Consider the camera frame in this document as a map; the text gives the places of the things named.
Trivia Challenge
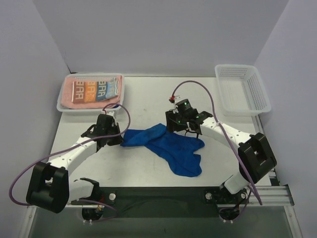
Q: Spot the blue towel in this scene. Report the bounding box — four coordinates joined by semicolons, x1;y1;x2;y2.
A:
121;123;205;178

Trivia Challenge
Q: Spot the orange patterned towel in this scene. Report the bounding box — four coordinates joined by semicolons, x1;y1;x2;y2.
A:
71;77;119;104

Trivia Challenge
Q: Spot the pink towel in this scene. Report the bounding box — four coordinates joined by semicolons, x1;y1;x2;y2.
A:
57;73;124;112

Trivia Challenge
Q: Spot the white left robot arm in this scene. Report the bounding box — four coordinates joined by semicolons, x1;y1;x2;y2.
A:
26;114;123;213

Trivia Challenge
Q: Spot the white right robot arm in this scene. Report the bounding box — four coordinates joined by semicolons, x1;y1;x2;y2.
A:
165;96;277;194

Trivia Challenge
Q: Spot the white right plastic basket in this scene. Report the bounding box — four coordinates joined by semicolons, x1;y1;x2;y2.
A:
214;64;271;117

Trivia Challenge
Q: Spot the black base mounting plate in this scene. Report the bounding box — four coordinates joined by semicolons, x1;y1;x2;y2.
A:
71;186;248;221

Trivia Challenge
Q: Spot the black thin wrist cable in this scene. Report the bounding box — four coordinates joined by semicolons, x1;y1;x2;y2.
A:
184;128;200;141

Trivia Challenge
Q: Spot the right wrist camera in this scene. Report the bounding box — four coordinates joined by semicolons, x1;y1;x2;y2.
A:
169;95;182;105

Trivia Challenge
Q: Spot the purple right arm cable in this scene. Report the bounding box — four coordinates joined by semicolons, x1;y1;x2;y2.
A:
172;80;263;223

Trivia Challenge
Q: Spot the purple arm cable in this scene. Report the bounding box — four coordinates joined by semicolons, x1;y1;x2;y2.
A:
172;80;263;223
8;103;131;223

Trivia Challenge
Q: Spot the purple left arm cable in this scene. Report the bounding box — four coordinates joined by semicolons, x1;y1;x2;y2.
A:
8;103;131;223

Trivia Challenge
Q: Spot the aluminium frame rail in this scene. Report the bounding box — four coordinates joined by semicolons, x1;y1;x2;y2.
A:
24;116;303;238

